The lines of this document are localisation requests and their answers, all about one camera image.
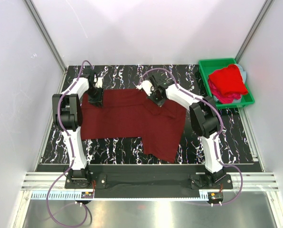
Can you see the dark red t shirt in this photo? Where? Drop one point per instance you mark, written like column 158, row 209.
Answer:
column 128, row 113

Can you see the light blue t shirt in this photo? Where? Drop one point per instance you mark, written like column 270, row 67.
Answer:
column 242, row 73

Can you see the white slotted cable duct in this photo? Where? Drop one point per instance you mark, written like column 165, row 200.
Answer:
column 82, row 196

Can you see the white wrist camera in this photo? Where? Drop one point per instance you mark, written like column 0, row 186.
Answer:
column 147, row 87
column 99, row 82

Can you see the aluminium frame post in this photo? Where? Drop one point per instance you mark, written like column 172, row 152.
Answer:
column 253, row 29
column 45, row 34

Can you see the right aluminium frame post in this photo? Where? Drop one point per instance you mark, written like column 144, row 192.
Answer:
column 253, row 29

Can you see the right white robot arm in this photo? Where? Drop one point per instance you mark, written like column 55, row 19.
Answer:
column 205, row 122

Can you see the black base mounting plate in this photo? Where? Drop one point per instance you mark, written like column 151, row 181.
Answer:
column 147, row 181

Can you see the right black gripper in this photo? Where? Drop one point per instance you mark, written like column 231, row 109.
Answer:
column 159, row 103

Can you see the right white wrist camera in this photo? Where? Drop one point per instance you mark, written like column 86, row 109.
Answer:
column 147, row 87

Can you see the left aluminium frame post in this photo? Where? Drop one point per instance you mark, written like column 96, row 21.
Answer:
column 45, row 34

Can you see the pink t shirt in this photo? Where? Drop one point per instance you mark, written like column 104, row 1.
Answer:
column 218, row 97

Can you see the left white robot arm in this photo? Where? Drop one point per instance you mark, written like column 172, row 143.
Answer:
column 67, row 115

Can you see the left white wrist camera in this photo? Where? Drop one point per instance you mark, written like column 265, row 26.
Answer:
column 99, row 82

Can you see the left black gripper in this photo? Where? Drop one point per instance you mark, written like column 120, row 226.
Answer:
column 98, row 100

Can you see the bright red t shirt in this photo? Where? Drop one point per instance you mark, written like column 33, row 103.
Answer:
column 228, row 80

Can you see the aluminium extrusion rail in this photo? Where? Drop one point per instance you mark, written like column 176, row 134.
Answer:
column 248, row 181

